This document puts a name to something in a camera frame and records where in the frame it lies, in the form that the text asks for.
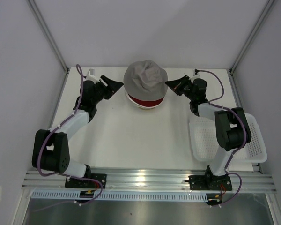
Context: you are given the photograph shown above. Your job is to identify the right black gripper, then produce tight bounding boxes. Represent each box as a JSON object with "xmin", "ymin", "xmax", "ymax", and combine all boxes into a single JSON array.
[{"xmin": 165, "ymin": 75, "xmax": 195, "ymax": 101}]

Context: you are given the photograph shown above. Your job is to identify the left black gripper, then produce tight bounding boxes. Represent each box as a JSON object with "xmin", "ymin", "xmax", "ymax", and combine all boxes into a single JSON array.
[{"xmin": 91, "ymin": 75, "xmax": 123, "ymax": 105}]

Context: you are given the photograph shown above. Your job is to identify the white bucket hat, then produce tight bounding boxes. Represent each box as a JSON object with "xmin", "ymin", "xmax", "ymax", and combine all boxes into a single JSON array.
[{"xmin": 125, "ymin": 92, "xmax": 164, "ymax": 110}]

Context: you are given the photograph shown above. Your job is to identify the grey bucket hat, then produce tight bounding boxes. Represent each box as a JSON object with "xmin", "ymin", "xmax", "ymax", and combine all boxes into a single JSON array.
[{"xmin": 123, "ymin": 60, "xmax": 168, "ymax": 101}]

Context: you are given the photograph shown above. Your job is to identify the red cap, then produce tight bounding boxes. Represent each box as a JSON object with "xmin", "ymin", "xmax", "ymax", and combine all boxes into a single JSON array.
[{"xmin": 126, "ymin": 93, "xmax": 164, "ymax": 107}]

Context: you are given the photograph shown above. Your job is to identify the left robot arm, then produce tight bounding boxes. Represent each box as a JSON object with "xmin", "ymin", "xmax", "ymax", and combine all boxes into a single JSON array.
[{"xmin": 32, "ymin": 75, "xmax": 123, "ymax": 188}]

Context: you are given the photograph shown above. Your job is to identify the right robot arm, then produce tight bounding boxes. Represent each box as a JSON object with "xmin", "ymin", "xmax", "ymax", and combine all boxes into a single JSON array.
[{"xmin": 166, "ymin": 75, "xmax": 251, "ymax": 190}]

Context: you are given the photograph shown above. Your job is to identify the white plastic basket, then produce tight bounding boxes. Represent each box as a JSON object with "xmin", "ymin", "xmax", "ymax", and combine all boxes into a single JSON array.
[{"xmin": 189, "ymin": 113, "xmax": 267, "ymax": 163}]

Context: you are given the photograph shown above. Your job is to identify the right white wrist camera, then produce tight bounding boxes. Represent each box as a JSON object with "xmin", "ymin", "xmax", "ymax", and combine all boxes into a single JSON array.
[{"xmin": 192, "ymin": 69, "xmax": 200, "ymax": 79}]

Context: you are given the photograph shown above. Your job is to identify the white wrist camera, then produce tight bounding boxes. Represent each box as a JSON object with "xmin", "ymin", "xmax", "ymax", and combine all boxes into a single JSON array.
[
  {"xmin": 86, "ymin": 68, "xmax": 100, "ymax": 84},
  {"xmin": 192, "ymin": 69, "xmax": 200, "ymax": 79}
]

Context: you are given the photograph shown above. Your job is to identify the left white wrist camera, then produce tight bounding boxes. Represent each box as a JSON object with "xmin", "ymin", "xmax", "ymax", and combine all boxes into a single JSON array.
[{"xmin": 86, "ymin": 68, "xmax": 100, "ymax": 84}]

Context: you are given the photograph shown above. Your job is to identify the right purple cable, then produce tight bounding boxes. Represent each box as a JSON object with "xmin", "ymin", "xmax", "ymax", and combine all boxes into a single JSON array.
[{"xmin": 196, "ymin": 69, "xmax": 248, "ymax": 208}]

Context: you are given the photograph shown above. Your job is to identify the right aluminium frame post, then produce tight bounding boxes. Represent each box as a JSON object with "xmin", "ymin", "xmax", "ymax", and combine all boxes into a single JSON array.
[{"xmin": 229, "ymin": 0, "xmax": 278, "ymax": 75}]

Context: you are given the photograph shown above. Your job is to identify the aluminium frame post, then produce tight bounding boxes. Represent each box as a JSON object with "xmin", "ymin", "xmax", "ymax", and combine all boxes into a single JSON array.
[
  {"xmin": 229, "ymin": 0, "xmax": 278, "ymax": 75},
  {"xmin": 26, "ymin": 0, "xmax": 69, "ymax": 72}
]

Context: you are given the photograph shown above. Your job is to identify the left aluminium frame post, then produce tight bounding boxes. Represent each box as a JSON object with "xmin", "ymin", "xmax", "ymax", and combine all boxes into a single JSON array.
[{"xmin": 26, "ymin": 0, "xmax": 69, "ymax": 72}]

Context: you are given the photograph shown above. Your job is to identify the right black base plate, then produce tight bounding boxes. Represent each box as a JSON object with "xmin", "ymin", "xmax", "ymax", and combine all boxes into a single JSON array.
[{"xmin": 185, "ymin": 175, "xmax": 232, "ymax": 191}]

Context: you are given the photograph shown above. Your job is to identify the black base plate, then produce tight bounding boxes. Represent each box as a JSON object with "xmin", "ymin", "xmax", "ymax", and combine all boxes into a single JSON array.
[
  {"xmin": 185, "ymin": 175, "xmax": 232, "ymax": 191},
  {"xmin": 65, "ymin": 173, "xmax": 107, "ymax": 189}
]

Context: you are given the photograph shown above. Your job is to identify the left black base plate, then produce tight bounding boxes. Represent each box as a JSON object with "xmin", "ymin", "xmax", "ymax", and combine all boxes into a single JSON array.
[{"xmin": 65, "ymin": 173, "xmax": 107, "ymax": 189}]

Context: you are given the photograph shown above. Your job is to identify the white slotted cable duct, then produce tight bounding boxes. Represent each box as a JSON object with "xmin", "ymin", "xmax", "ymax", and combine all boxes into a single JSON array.
[{"xmin": 31, "ymin": 190, "xmax": 220, "ymax": 202}]

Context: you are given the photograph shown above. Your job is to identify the aluminium mounting rail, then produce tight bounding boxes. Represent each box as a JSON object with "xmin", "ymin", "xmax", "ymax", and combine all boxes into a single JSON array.
[{"xmin": 22, "ymin": 167, "xmax": 277, "ymax": 194}]

